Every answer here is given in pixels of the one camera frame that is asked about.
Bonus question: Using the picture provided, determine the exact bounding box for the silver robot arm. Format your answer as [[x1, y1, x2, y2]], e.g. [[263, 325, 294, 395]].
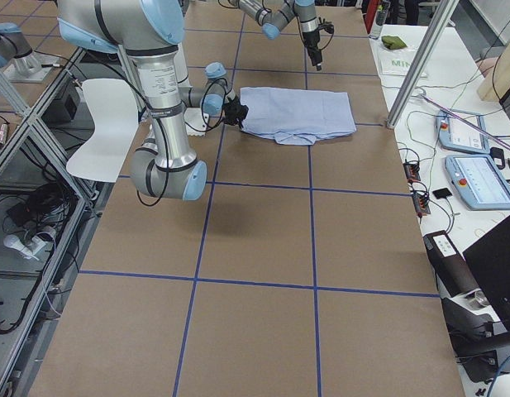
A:
[[218, 0, 333, 71], [57, 1, 207, 200]]

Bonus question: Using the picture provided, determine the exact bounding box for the light blue striped shirt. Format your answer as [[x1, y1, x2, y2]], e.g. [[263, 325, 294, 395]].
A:
[[241, 87, 356, 146]]

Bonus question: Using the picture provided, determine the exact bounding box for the green cloth pouch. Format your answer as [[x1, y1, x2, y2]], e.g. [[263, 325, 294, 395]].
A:
[[381, 36, 408, 50]]

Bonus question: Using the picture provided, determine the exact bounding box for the upper teach pendant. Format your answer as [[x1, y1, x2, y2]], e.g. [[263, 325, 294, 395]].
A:
[[436, 111, 490, 155]]

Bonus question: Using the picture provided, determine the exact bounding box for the lower teach pendant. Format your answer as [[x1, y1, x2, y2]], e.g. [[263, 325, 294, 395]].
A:
[[444, 154, 510, 210]]

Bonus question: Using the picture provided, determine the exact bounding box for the aluminium frame post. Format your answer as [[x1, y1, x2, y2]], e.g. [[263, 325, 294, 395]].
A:
[[386, 0, 459, 129]]

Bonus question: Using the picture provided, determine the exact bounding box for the teach pendant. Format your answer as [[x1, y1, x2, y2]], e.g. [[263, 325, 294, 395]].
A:
[[436, 111, 490, 155], [444, 154, 510, 210]]

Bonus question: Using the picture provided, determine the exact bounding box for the clear bag with green print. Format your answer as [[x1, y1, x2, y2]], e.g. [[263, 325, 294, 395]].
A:
[[369, 39, 417, 76]]

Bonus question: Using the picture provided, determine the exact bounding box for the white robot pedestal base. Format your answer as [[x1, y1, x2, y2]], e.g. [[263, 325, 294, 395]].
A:
[[138, 61, 209, 136]]

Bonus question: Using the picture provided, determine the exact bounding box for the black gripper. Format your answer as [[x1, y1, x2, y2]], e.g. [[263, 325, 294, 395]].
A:
[[223, 101, 243, 123], [303, 28, 323, 71]]

